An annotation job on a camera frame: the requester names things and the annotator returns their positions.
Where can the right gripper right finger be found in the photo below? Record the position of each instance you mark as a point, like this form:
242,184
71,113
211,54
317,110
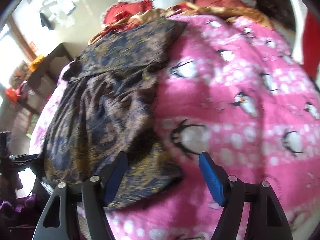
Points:
266,219

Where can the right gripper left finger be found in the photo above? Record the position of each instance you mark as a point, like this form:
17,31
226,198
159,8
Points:
59,219

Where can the dark blue gold patterned garment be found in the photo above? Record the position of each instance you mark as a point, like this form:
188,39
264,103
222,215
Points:
107,108

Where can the dark wooden side table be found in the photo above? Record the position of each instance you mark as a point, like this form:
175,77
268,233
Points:
40,85

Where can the pink penguin blanket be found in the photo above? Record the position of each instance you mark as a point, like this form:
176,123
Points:
232,90

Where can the gold red satin cloth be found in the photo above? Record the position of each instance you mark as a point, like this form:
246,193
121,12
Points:
186,9

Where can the red heart pillow left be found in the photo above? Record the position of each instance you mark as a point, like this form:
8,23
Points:
121,10

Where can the red heart pillow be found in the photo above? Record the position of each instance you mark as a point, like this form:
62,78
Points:
220,3
121,10

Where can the red garment on chair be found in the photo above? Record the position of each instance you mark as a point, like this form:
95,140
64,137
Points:
310,46

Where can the red heart pillow right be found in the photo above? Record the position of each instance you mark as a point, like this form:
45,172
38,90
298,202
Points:
220,3

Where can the wall calendar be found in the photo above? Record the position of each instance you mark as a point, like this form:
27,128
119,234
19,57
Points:
57,7

